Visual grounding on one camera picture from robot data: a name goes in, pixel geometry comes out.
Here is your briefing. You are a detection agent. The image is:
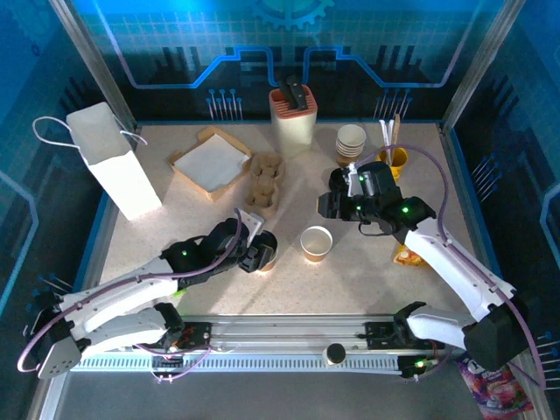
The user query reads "white paper bag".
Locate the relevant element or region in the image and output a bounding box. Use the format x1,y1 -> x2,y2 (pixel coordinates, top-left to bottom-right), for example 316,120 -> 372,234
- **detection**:
32,101 -> 164,221

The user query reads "yellow metal bucket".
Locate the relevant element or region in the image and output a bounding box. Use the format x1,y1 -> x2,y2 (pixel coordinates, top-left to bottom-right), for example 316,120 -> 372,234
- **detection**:
376,146 -> 409,181

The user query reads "yellow chips bag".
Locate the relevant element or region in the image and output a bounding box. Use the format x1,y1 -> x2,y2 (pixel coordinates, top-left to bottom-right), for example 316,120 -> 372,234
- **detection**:
392,244 -> 424,267

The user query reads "brown paper cup stack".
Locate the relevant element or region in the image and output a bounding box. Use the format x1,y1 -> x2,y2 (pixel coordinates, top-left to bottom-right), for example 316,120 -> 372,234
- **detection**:
335,123 -> 368,168

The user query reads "pulp cup carrier stack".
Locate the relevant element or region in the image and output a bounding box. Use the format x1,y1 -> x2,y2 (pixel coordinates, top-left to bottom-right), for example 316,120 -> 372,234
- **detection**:
243,151 -> 286,218

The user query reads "cardboard napkin box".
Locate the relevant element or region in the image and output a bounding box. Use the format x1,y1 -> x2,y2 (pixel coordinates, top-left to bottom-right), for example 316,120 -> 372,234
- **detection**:
168,126 -> 254,203

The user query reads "cream knife block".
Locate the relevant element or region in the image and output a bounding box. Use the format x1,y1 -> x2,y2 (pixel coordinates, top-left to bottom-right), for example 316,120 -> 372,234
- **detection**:
268,85 -> 318,159

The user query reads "white napkin stack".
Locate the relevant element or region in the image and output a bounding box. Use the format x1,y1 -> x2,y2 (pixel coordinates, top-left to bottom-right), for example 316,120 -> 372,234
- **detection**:
173,133 -> 247,193

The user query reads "black round knob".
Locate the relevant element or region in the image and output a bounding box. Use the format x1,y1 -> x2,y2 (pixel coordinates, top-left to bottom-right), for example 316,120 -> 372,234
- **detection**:
322,343 -> 347,367

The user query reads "purple candy bag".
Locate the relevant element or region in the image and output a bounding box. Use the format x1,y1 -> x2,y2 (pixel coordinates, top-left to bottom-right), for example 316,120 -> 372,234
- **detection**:
454,356 -> 535,420

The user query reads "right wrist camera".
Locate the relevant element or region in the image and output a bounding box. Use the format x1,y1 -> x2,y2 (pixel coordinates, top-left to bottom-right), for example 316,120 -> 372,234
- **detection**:
346,168 -> 365,199

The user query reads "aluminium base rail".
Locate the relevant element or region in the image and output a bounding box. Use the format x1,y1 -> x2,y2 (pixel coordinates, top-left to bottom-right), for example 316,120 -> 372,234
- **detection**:
25,313 -> 548,420

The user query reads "white slotted cable duct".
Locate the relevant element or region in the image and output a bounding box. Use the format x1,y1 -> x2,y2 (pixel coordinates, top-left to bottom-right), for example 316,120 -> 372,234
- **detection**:
69,353 -> 403,374

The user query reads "black handled knife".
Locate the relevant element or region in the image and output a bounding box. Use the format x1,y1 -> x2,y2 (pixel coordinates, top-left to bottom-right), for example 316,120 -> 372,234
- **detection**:
274,72 -> 295,110
286,74 -> 309,110

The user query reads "aluminium frame post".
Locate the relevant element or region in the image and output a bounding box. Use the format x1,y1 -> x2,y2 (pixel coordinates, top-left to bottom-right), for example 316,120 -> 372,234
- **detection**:
48,0 -> 137,132
439,0 -> 522,130

